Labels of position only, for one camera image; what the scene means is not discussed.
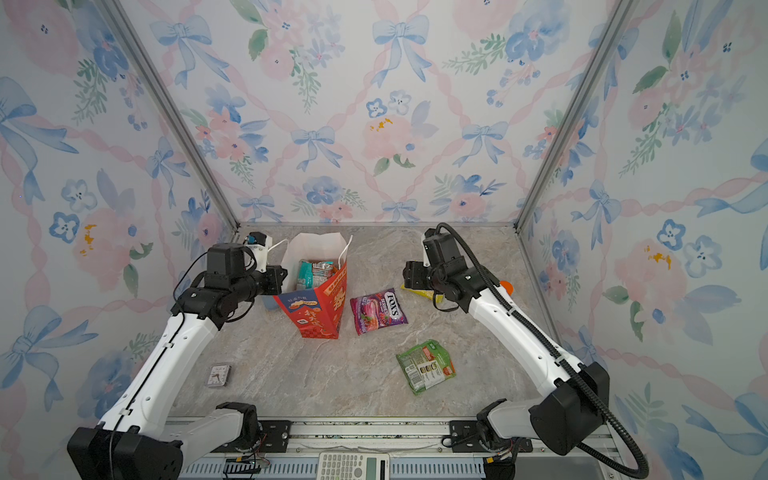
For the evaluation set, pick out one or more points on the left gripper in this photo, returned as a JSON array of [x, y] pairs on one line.
[[275, 273]]

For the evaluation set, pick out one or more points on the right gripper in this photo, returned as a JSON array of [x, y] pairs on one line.
[[412, 275]]

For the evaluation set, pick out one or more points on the yellow chips snack bag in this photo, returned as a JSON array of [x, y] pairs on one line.
[[431, 295]]

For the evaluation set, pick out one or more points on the red paper gift bag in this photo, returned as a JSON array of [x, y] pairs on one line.
[[316, 312]]

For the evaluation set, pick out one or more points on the teal Fox's candy bag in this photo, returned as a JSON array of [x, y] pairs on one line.
[[305, 276]]

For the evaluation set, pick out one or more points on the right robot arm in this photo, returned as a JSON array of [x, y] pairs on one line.
[[563, 415]]

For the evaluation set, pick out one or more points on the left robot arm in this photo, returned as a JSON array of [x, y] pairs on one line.
[[131, 440]]

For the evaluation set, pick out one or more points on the light green snack bag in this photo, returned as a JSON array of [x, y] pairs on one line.
[[426, 365]]

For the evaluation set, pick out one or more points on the orange plastic bottle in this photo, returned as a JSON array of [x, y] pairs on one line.
[[508, 287]]

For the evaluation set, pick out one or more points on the small square clock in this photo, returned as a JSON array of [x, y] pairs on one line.
[[218, 376]]

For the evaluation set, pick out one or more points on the grey calculator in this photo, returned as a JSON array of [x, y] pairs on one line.
[[353, 466]]

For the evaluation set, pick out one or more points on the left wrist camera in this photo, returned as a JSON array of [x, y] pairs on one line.
[[259, 244]]

